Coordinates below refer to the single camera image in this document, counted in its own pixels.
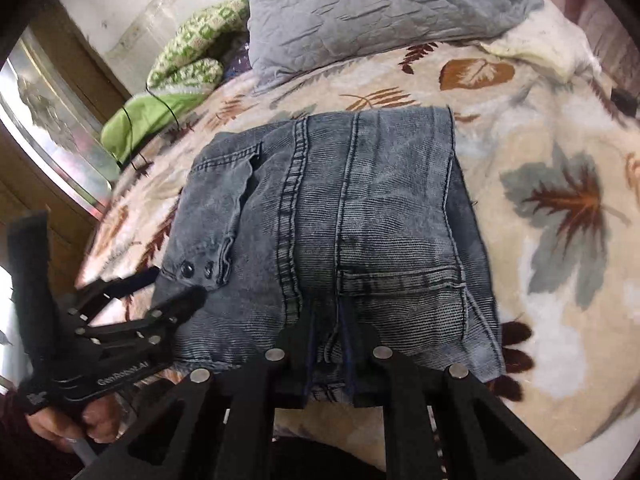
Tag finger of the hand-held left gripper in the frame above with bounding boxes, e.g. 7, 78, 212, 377
67, 266, 162, 322
75, 286, 209, 353

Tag black power adapter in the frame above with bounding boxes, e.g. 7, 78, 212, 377
612, 87, 639, 112

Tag grey quilted blanket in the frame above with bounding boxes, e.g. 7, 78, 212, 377
245, 0, 546, 91

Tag green patterned quilt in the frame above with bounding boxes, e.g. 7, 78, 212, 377
100, 0, 251, 166

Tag person's left hand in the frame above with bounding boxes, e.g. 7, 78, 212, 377
27, 390, 124, 456

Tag thin black cable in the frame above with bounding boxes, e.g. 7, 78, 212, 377
116, 85, 186, 171

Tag patterned glass window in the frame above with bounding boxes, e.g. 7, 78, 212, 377
0, 35, 121, 211

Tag white floral pillow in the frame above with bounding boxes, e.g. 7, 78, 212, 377
480, 7, 601, 86

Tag leaf print blanket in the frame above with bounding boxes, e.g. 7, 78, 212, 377
75, 42, 640, 466

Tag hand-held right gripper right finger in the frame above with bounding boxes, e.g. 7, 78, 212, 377
339, 304, 566, 480

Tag grey-blue denim pants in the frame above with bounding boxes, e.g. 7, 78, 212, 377
150, 106, 507, 403

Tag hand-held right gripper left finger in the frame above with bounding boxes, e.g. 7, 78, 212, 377
85, 304, 319, 480

